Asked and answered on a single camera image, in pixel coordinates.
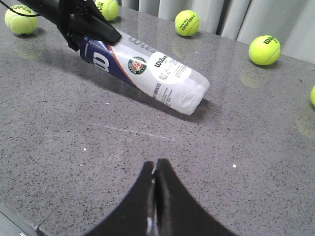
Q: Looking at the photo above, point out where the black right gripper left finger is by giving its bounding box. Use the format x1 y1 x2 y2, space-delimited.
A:
86 161 155 236

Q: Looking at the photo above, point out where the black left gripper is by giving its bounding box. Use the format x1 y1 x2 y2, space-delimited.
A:
57 0 122 52

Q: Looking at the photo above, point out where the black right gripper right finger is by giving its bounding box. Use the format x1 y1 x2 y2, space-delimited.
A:
155 159 235 236

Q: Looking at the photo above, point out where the white blue tennis ball can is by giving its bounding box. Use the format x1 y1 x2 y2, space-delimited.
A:
80 32 210 115

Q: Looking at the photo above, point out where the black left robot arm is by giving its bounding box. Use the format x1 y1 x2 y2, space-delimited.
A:
20 0 122 51

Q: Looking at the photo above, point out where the Roland Garros tennis ball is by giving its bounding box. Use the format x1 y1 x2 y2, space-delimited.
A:
5 4 38 35

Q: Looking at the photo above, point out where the Head Team tennis ball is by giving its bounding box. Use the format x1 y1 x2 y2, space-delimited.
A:
174 10 200 37

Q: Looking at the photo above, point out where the plain yellow tennis ball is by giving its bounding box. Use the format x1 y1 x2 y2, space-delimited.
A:
310 86 315 107

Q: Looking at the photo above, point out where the Wilson tennis ball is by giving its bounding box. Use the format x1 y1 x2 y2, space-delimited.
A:
249 35 281 66

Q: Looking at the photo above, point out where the grey pleated curtain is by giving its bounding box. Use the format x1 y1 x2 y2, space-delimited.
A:
119 0 315 63

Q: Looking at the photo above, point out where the black thin cable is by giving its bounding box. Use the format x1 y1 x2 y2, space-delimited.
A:
0 0 40 17

